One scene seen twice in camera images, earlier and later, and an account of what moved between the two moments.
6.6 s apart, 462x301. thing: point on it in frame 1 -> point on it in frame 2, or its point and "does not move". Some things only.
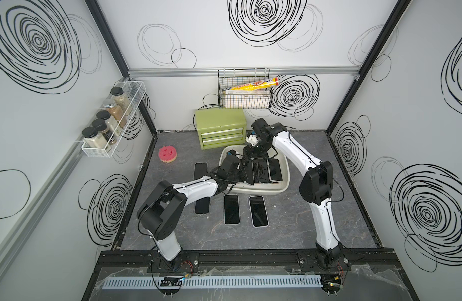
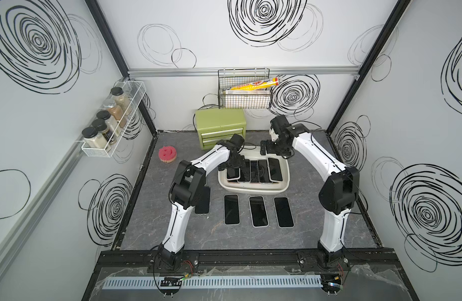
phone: (231, 209) does not move
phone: (203, 205) does not move
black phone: (258, 212) does not move
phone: (250, 173) -> (283, 212)
